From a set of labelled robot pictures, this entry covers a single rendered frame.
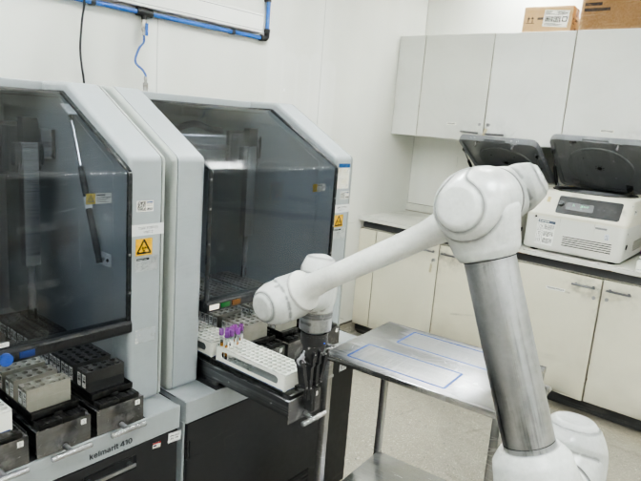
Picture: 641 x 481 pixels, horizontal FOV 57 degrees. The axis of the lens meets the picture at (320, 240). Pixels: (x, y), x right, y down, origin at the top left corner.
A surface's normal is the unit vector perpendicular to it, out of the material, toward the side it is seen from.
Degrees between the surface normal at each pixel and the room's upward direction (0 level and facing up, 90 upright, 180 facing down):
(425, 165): 90
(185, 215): 90
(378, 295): 90
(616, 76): 90
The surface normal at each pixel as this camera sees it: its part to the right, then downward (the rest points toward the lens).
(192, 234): 0.77, 0.18
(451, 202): -0.58, 0.03
